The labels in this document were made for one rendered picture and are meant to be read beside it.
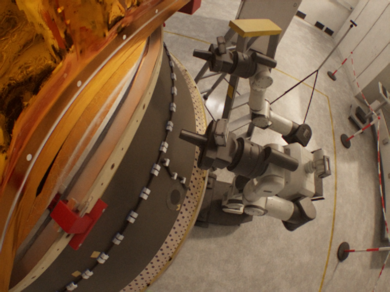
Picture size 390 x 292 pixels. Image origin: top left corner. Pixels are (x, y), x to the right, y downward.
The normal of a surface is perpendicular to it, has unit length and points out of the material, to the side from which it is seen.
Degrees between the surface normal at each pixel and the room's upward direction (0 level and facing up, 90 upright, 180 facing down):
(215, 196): 0
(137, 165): 62
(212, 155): 10
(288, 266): 0
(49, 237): 0
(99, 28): 86
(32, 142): 91
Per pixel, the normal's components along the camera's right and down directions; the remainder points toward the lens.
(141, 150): 0.91, 0.09
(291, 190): -0.69, 0.33
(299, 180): -0.25, -0.48
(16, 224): 0.93, 0.36
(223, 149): 0.31, -0.36
